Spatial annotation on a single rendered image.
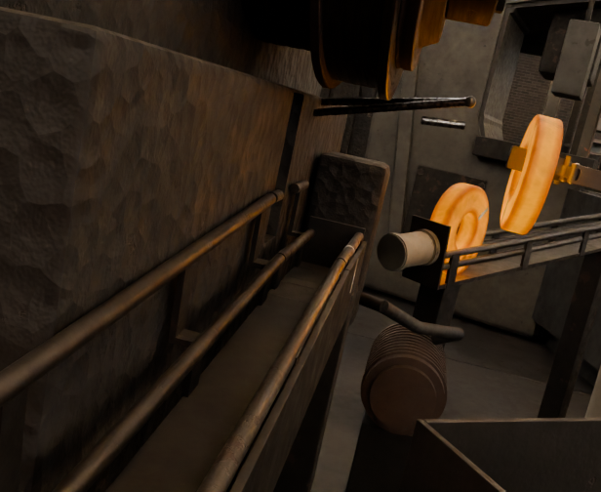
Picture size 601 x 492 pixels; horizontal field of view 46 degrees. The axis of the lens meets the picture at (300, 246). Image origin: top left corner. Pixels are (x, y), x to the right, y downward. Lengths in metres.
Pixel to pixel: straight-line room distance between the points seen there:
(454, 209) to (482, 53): 2.35
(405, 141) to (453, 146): 0.23
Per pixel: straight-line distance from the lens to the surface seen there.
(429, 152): 3.48
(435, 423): 0.36
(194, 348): 0.49
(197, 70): 0.46
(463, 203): 1.19
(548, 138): 0.93
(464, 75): 3.48
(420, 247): 1.11
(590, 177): 0.96
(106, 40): 0.34
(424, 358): 1.08
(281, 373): 0.45
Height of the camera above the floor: 0.86
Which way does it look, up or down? 11 degrees down
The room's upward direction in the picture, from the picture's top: 12 degrees clockwise
